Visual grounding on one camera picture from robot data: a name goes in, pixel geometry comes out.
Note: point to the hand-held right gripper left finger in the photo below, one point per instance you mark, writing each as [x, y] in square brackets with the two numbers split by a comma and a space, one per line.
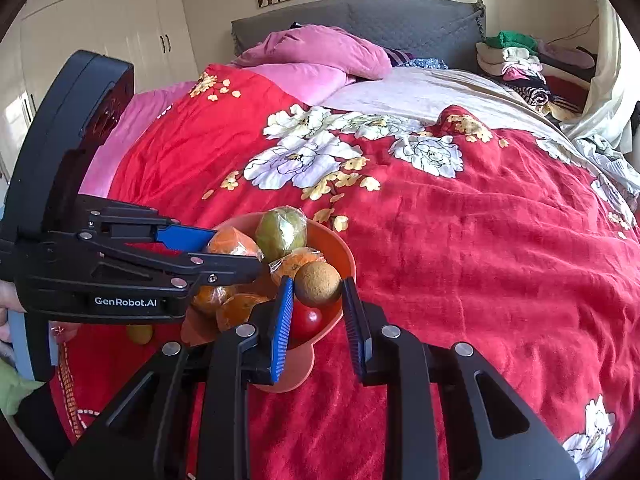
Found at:
[281, 330]

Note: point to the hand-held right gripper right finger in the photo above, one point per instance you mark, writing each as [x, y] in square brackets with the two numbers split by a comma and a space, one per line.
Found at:
[356, 330]

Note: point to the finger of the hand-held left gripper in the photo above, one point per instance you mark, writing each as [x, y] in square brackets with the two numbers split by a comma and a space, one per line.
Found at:
[185, 237]
[225, 267]

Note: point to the orange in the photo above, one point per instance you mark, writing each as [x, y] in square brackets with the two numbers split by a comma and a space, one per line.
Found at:
[232, 242]
[212, 299]
[287, 265]
[237, 314]

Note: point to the red tomato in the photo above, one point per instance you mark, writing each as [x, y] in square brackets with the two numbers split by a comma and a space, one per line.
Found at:
[306, 321]

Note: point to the small brown round fruit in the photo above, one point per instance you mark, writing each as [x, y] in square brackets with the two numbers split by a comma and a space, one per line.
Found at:
[317, 285]
[140, 335]

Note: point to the pink plastic bowl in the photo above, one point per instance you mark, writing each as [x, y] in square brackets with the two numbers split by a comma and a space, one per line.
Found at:
[327, 240]

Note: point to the person's left hand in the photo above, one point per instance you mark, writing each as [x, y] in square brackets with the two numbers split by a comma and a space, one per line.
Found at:
[7, 300]

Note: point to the wrapped green fruit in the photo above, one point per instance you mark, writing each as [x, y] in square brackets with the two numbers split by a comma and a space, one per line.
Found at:
[280, 235]

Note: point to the red floral blanket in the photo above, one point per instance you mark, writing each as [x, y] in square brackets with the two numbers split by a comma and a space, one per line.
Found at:
[450, 260]

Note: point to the white wardrobe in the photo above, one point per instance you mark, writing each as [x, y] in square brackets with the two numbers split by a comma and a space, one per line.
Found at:
[100, 20]

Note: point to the pink pillow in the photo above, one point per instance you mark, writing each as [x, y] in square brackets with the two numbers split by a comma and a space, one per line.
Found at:
[320, 50]

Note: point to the beige bedsheet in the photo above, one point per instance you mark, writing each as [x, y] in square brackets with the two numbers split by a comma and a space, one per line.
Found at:
[400, 90]

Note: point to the blue patterned cloth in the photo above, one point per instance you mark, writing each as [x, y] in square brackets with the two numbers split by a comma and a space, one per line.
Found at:
[425, 62]

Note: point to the grey padded headboard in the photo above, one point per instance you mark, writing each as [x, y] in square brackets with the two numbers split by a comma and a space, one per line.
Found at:
[400, 25]

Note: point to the white crumpled cloth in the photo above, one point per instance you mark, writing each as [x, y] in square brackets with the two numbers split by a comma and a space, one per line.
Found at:
[605, 160]

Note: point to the pile of folded clothes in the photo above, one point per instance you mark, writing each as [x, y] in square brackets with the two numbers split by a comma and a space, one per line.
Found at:
[515, 60]

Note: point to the cream curtain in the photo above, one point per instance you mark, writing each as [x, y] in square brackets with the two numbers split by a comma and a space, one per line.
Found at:
[610, 85]

